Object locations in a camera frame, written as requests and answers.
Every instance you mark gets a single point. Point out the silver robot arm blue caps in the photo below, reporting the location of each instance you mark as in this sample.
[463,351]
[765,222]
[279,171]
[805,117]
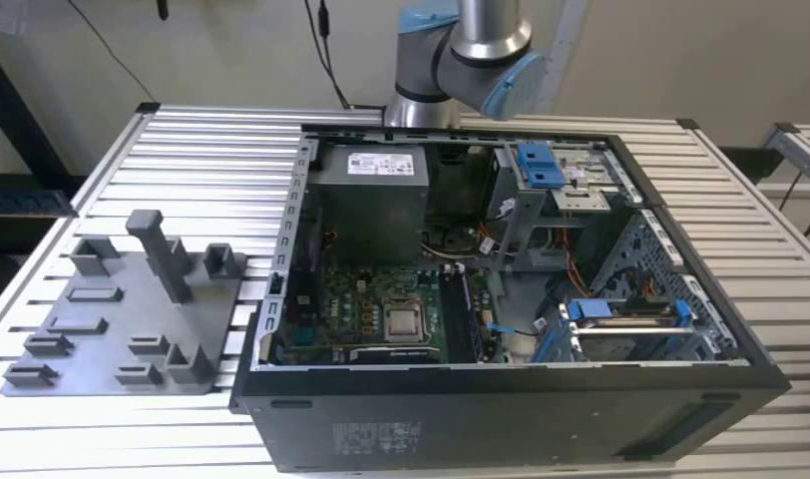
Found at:
[484,50]

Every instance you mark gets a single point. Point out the black RAM slot bank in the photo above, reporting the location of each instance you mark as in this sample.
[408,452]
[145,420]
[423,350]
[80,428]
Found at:
[452,319]

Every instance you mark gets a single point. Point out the grey power supply unit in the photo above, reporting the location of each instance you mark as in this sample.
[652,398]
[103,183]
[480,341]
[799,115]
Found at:
[371,219]

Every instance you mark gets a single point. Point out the green motherboard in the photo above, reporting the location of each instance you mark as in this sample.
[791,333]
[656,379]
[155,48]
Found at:
[351,299]

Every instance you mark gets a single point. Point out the silver CPU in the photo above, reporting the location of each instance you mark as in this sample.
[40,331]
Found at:
[404,324]

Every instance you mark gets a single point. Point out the black graphics card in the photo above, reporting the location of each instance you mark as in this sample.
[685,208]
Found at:
[391,354]

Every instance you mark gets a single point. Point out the grey metal drive cage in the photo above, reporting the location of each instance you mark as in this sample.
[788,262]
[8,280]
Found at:
[577,199]

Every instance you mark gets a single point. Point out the hard disk in blue carrier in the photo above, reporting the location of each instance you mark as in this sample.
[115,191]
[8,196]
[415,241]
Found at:
[591,309]

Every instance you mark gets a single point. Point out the black open PC case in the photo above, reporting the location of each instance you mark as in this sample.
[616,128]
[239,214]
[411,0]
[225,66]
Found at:
[444,424]

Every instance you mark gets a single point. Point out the grey parts rack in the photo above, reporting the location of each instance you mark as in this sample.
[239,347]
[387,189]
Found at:
[132,319]

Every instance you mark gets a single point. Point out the black hanging tool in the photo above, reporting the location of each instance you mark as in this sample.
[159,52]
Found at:
[161,10]

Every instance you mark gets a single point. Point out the aluminium side table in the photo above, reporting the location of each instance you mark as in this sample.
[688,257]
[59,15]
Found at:
[804,149]

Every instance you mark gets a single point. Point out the blue plastic drive bracket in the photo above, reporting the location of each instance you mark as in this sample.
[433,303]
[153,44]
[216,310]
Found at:
[535,159]

